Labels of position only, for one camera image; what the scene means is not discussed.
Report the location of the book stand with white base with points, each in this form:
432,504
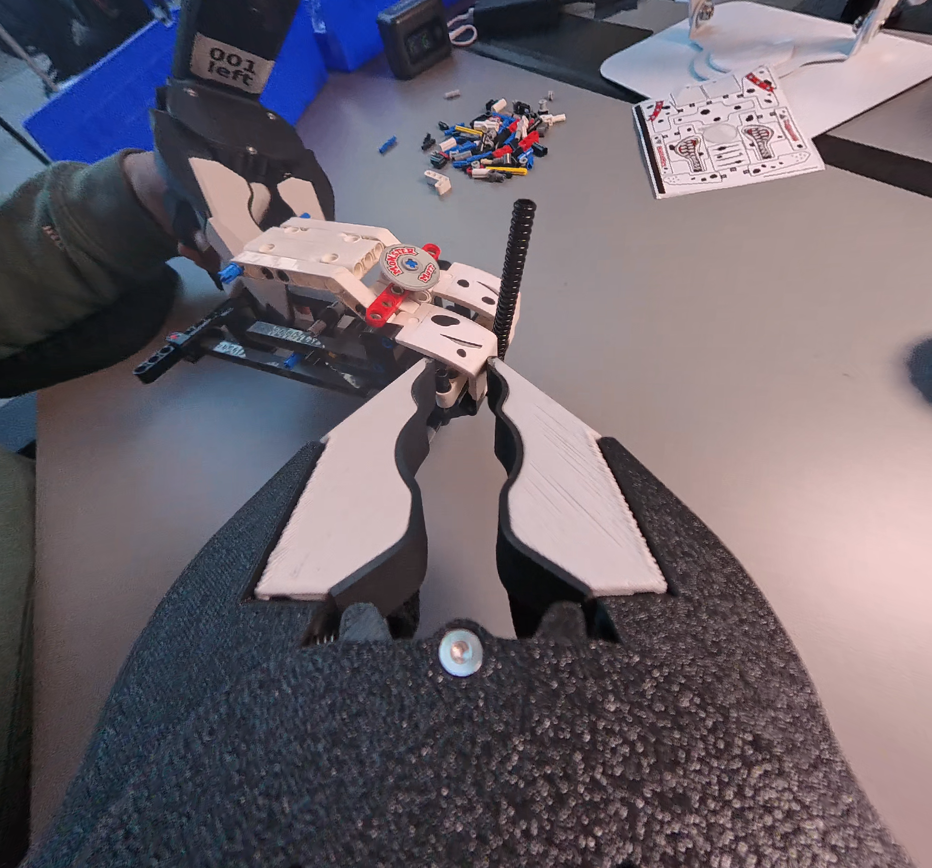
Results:
787,60

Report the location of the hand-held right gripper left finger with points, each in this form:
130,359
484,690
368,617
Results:
342,519

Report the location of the small black box device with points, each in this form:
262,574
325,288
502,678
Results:
415,38

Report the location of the person's left forearm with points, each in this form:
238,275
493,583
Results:
73,271

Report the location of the toy brick model car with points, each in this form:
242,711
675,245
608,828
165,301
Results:
313,245

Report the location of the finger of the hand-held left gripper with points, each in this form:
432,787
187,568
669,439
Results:
296,201
230,198

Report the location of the person's green sweatshirt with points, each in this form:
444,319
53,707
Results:
12,635

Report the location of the person's left hand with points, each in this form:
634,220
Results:
158,206

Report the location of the pile of small brick pieces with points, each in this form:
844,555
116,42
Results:
488,140

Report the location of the blue brick pin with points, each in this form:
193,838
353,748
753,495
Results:
388,144

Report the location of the black power brick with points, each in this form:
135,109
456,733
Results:
522,2

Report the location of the white angled brick piece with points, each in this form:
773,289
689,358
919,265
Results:
437,182

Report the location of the black toy tyre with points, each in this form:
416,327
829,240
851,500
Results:
922,370

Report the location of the sticker sheet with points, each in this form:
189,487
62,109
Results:
728,133

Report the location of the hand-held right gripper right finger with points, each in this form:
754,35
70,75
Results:
575,519

